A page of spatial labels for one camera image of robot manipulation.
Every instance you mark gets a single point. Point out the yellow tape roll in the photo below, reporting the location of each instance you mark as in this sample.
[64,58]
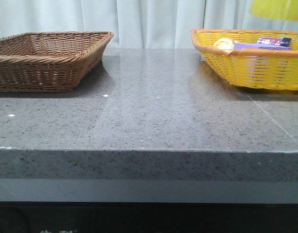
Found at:
[275,9]

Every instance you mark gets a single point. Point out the white curtain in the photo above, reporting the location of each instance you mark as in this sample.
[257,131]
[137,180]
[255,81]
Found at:
[136,24]

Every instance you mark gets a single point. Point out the croissant bread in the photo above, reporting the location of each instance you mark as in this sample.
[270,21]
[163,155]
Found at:
[224,44]

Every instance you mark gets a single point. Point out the brown wicker basket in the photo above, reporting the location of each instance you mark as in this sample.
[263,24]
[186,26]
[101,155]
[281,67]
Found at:
[49,61]

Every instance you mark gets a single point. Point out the purple foam block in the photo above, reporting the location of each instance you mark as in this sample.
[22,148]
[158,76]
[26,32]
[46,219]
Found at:
[244,45]

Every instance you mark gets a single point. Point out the yellow woven basket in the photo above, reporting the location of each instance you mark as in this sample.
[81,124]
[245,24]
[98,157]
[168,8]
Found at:
[250,67]

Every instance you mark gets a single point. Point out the colourful snack packet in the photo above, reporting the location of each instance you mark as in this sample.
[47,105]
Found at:
[277,41]

